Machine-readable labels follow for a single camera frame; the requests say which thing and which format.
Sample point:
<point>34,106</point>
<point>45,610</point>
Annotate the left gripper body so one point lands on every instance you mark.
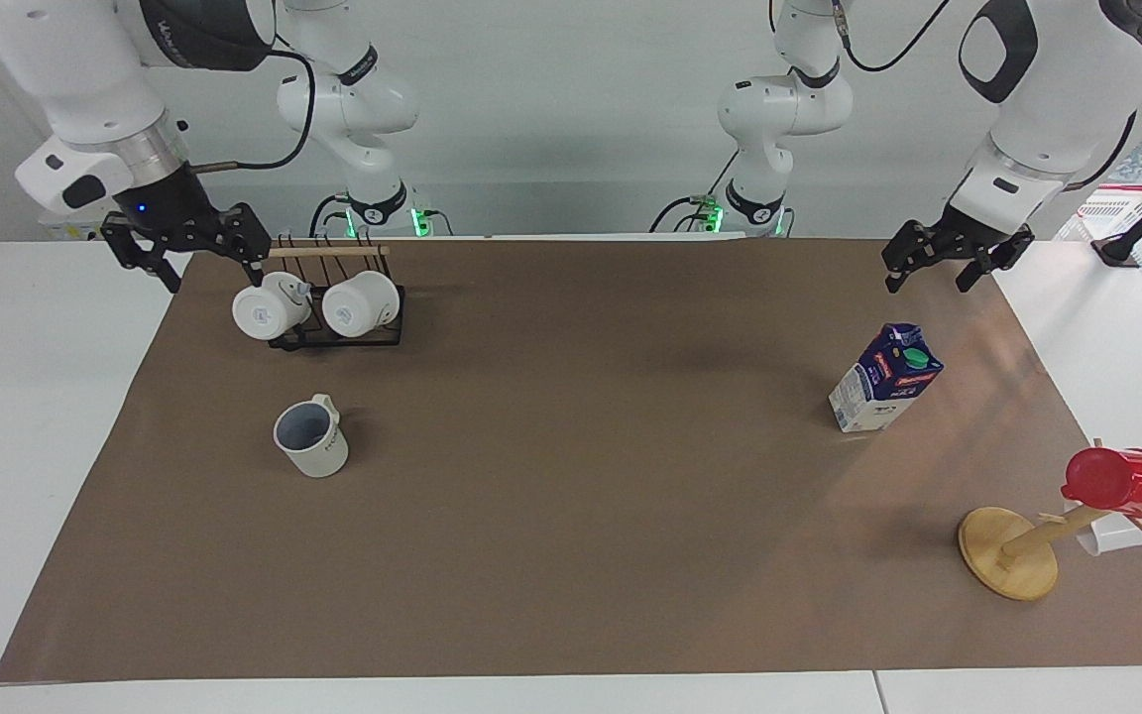
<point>972,230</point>

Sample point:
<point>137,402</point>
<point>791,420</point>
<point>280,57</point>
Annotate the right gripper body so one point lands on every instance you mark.
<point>172,206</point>

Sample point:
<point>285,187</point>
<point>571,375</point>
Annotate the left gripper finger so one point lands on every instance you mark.
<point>910,253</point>
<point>999,253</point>

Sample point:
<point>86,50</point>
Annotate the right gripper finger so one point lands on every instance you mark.
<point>249,236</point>
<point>140,246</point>

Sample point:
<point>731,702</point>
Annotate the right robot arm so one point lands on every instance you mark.
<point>85,69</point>

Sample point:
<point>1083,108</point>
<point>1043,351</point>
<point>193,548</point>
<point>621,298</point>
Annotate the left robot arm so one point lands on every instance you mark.
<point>1057,89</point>

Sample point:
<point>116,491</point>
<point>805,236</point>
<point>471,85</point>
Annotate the blue and white milk carton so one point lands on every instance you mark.
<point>878,387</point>

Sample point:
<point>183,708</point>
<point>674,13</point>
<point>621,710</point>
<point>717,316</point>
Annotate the red cup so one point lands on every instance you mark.
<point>1121,481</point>

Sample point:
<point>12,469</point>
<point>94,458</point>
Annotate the white mug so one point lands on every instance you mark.
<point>358,302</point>
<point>269,309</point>

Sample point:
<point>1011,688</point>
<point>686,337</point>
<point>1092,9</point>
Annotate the cream mug with grey inside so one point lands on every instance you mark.
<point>315,441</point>

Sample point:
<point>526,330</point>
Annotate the wooden mug tree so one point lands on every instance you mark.
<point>1007,555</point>

